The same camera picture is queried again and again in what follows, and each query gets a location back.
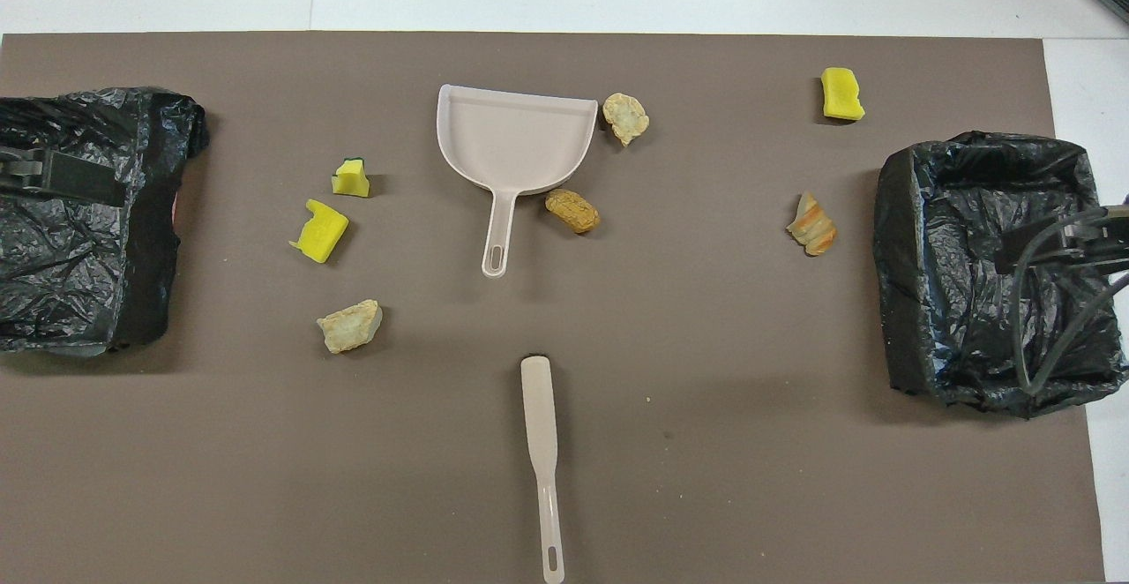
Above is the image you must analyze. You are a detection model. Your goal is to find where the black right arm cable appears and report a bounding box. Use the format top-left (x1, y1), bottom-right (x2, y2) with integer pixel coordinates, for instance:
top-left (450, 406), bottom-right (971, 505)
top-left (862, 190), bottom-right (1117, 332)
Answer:
top-left (1011, 209), bottom-right (1129, 395)

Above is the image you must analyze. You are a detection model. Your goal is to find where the brown table mat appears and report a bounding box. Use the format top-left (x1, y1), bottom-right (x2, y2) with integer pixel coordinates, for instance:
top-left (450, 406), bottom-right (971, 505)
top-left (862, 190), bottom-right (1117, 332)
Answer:
top-left (0, 32), bottom-right (1105, 584)

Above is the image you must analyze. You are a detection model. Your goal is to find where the pale striped bread roll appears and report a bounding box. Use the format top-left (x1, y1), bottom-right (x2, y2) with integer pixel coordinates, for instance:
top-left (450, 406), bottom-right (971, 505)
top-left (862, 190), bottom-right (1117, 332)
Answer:
top-left (317, 299), bottom-right (384, 355)

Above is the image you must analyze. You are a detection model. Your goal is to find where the plain yellow sponge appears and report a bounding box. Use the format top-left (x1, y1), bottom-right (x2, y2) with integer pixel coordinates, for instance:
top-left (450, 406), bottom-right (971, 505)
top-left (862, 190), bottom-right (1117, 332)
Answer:
top-left (820, 67), bottom-right (866, 122)

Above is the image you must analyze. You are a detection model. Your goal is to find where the beige handled black bristle brush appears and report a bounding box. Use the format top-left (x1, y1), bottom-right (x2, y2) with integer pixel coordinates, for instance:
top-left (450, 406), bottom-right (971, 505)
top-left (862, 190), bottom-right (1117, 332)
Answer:
top-left (520, 356), bottom-right (565, 584)

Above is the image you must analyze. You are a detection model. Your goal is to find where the orange striped croissant piece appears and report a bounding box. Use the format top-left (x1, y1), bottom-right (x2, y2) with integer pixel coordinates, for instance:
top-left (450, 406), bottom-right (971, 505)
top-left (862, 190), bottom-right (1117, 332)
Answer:
top-left (786, 192), bottom-right (838, 257)

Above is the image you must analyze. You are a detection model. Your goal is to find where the beige plastic dustpan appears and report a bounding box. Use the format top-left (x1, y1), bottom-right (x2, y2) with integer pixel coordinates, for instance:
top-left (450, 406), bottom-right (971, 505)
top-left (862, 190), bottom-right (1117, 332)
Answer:
top-left (437, 84), bottom-right (599, 279)

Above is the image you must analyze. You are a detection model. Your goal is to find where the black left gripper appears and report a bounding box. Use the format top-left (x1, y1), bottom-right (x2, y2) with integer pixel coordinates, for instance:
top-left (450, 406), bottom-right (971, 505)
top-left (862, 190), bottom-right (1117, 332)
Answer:
top-left (0, 147), bottom-right (126, 208)

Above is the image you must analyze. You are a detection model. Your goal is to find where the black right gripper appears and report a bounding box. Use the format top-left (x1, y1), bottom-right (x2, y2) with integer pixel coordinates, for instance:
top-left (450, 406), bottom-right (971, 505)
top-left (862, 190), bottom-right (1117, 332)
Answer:
top-left (997, 205), bottom-right (1129, 272)

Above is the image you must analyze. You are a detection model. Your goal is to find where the brown bread loaf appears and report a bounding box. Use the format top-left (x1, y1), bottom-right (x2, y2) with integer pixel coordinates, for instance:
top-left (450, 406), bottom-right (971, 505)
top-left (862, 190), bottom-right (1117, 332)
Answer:
top-left (544, 189), bottom-right (602, 235)

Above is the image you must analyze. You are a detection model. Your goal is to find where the pale pastry piece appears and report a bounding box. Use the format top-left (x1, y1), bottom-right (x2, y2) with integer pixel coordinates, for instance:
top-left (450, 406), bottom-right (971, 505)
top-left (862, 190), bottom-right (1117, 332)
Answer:
top-left (602, 93), bottom-right (650, 147)

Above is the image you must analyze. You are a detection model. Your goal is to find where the notched yellow sponge piece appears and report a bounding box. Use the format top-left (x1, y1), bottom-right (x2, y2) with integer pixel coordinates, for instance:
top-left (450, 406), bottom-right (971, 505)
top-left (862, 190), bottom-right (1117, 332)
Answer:
top-left (289, 199), bottom-right (350, 265)

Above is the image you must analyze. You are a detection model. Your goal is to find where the small yellow green sponge piece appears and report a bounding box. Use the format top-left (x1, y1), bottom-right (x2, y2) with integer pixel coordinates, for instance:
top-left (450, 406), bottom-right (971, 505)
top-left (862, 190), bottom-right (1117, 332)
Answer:
top-left (331, 157), bottom-right (372, 198)

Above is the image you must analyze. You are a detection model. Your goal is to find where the black bag lined trash bin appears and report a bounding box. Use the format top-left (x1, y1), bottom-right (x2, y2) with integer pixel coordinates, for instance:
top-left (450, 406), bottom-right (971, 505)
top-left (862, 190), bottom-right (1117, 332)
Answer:
top-left (0, 86), bottom-right (211, 357)
top-left (873, 131), bottom-right (1129, 419)

